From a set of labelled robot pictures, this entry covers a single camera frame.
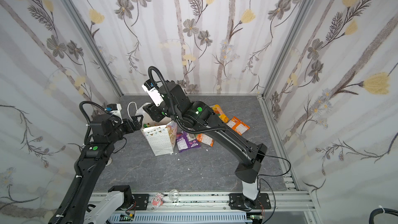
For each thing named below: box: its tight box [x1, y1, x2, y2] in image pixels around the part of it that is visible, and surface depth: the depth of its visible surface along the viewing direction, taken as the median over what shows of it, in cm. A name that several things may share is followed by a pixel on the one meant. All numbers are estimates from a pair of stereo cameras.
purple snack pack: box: [176, 131, 201, 153], surface depth 94 cm
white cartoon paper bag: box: [135, 102, 178, 157], surface depth 79 cm
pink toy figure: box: [150, 192, 165, 208], surface depth 74 cm
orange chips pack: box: [195, 133, 215, 148], surface depth 97 cm
